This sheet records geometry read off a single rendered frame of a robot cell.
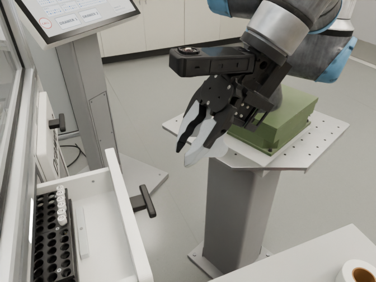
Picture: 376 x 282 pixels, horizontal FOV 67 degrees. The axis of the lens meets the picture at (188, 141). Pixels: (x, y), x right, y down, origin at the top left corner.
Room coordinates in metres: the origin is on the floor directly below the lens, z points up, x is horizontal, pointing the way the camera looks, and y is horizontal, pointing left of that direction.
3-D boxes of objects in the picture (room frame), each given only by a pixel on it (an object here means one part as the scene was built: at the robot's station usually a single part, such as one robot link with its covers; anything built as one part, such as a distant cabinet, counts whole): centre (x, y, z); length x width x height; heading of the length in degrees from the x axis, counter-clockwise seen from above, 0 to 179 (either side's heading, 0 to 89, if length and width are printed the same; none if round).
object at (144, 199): (0.33, 0.08, 0.91); 0.07 x 0.04 x 0.01; 22
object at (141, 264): (0.32, 0.11, 0.87); 0.29 x 0.02 x 0.11; 22
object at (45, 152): (0.56, 0.34, 0.87); 0.29 x 0.02 x 0.11; 22
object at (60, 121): (0.57, 0.31, 0.91); 0.07 x 0.04 x 0.01; 22
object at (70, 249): (0.28, 0.20, 0.90); 0.18 x 0.02 x 0.01; 22
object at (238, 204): (0.77, -0.21, 0.38); 0.30 x 0.30 x 0.76; 45
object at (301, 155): (0.79, -0.23, 0.70); 0.45 x 0.44 x 0.12; 135
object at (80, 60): (1.27, 0.45, 0.51); 0.50 x 0.45 x 1.02; 60
